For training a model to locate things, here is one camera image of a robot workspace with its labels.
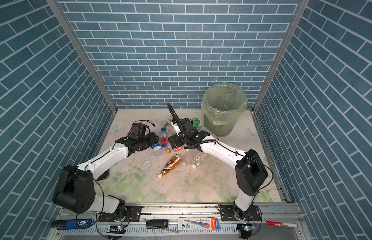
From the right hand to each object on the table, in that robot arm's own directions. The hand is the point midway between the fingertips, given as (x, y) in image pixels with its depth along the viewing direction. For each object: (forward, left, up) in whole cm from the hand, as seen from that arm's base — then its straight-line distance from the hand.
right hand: (173, 135), depth 85 cm
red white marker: (-36, -61, -18) cm, 73 cm away
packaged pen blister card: (-39, -17, -17) cm, 46 cm away
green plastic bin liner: (+32, -29, -3) cm, 44 cm away
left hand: (0, +11, -5) cm, 12 cm away
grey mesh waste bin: (+12, -28, -9) cm, 32 cm away
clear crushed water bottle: (-7, -15, -14) cm, 22 cm away
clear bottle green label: (+16, +7, -16) cm, 23 cm away
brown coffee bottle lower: (-12, 0, -12) cm, 17 cm away
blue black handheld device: (-45, +41, -13) cm, 62 cm away
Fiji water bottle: (+5, +9, -12) cm, 15 cm away
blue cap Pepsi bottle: (-5, +10, -9) cm, 14 cm away
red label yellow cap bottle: (-3, +5, -14) cm, 15 cm away
